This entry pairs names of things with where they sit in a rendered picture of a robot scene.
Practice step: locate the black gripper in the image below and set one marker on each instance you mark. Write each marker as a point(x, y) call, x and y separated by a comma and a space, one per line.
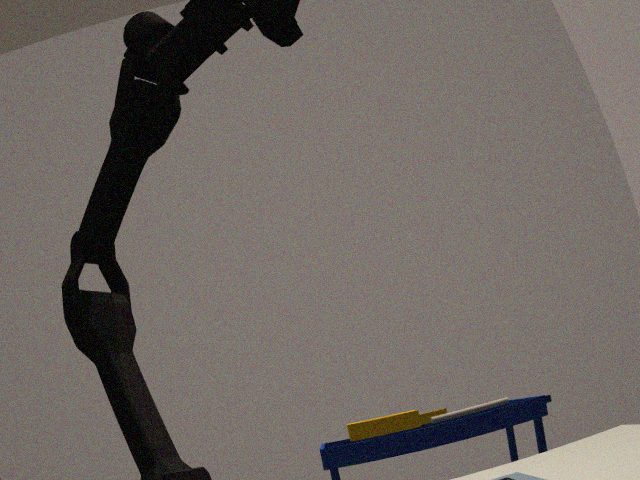
point(275, 19)

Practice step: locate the clear l-shaped low wall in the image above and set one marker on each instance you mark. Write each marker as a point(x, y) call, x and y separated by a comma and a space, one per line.
point(518, 476)

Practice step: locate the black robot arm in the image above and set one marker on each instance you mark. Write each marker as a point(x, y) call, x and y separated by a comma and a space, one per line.
point(101, 323)

